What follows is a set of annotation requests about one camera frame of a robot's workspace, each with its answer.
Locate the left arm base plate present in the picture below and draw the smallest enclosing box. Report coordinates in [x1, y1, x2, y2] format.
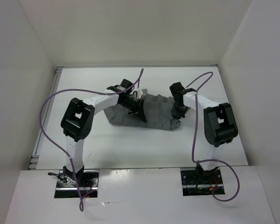
[52, 170, 99, 198]

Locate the grey pleated skirt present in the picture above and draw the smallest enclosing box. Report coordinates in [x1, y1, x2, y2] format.
[104, 94, 181, 131]

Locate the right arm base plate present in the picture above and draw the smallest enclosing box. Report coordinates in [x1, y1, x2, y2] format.
[180, 168, 225, 196]

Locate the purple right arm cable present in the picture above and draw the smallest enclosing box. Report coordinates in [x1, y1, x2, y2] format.
[186, 71, 240, 202]

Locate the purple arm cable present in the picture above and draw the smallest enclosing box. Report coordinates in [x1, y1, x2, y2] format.
[38, 68, 145, 212]
[186, 71, 240, 202]

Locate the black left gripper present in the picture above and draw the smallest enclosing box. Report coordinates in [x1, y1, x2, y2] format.
[119, 96, 146, 122]

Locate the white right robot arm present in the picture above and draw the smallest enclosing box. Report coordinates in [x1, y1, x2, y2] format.
[169, 82, 238, 183]

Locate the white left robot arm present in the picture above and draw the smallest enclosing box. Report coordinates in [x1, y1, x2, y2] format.
[61, 79, 147, 187]

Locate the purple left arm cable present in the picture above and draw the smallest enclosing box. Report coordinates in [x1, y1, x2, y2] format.
[38, 68, 145, 212]

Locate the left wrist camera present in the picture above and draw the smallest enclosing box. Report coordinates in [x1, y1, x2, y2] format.
[137, 88, 148, 98]

